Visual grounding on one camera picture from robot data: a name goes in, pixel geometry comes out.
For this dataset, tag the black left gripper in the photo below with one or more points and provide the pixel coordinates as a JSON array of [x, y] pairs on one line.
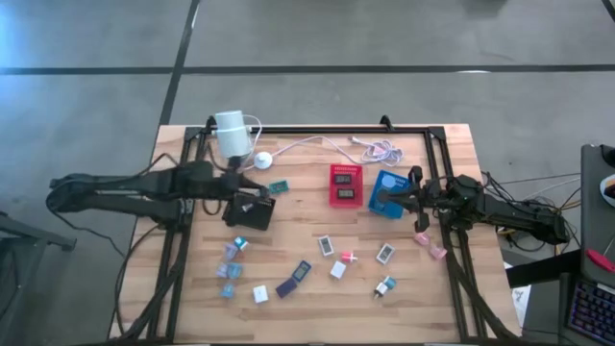
[[228, 185]]

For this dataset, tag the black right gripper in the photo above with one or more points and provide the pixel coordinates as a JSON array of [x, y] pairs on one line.
[[435, 199]]

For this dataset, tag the teal digital clock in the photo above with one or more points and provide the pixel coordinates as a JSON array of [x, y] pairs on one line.
[[279, 187]]

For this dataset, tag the teal white charger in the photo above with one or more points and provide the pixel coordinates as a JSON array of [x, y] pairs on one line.
[[241, 243], [389, 282]]

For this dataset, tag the lavender charger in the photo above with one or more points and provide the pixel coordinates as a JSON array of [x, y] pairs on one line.
[[222, 270], [231, 252]]

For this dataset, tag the pink white charger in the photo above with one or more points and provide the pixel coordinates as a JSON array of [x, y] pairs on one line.
[[348, 258]]

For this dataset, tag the white digital clock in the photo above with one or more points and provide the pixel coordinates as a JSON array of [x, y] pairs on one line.
[[386, 254], [325, 245]]

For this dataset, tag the blue digital clock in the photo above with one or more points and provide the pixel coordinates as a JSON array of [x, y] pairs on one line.
[[302, 271]]

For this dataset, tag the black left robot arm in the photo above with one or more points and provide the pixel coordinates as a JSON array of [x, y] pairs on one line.
[[120, 185]]

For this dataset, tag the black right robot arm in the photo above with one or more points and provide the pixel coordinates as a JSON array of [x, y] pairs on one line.
[[519, 216]]

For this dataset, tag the blue plastic basket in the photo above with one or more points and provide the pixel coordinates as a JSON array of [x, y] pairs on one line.
[[386, 214]]

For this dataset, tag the white round puck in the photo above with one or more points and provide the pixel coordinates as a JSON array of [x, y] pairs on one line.
[[263, 160]]

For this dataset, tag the black plastic basket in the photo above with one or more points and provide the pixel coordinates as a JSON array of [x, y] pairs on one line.
[[257, 218]]

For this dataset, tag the red plastic basket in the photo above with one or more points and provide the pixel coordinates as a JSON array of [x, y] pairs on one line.
[[358, 185]]

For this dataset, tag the white cylindrical lamp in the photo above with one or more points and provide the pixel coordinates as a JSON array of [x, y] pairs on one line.
[[233, 137]]

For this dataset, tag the navy digital clock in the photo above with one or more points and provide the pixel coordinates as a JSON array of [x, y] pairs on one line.
[[286, 288]]

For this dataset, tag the black desk crossbar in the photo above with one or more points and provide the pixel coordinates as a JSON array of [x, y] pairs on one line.
[[543, 268]]

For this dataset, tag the white paper sheet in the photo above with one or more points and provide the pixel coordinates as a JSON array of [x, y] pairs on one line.
[[521, 300]]

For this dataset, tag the dark grey desk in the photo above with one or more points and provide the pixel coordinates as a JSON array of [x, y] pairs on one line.
[[592, 226]]

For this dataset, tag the white orange object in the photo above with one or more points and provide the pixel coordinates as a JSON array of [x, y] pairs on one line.
[[609, 190]]

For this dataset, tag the backlit keyboard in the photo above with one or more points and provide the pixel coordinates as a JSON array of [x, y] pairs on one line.
[[593, 312]]

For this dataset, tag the black side table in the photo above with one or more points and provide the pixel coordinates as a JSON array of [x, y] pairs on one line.
[[38, 238]]

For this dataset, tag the black aluminium rig frame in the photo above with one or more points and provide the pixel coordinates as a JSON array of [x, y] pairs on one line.
[[336, 130]]

